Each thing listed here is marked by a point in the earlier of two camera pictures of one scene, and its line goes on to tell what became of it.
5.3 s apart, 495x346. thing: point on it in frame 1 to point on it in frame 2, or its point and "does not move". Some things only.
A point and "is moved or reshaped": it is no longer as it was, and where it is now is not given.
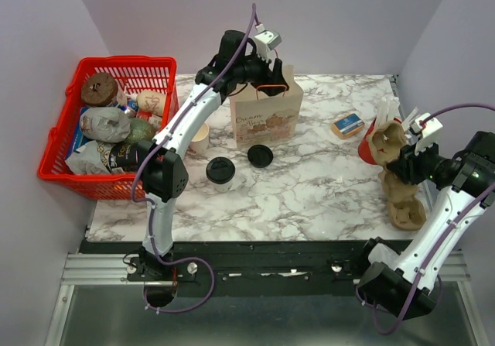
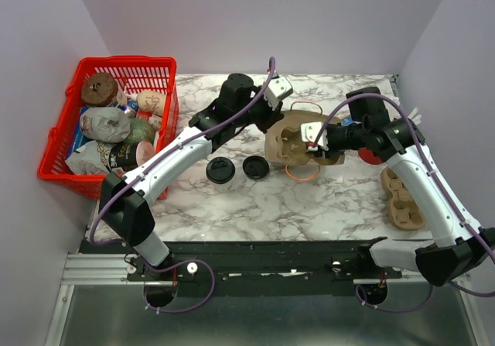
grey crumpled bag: (106, 124) does not move
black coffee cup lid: (220, 170) does not move
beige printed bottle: (151, 101) does not move
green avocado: (140, 129) does not move
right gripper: (406, 167) to (331, 152)
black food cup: (124, 155) does not move
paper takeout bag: (261, 120) is moved or reshaped
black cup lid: (260, 155) to (255, 167)
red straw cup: (364, 149) does not move
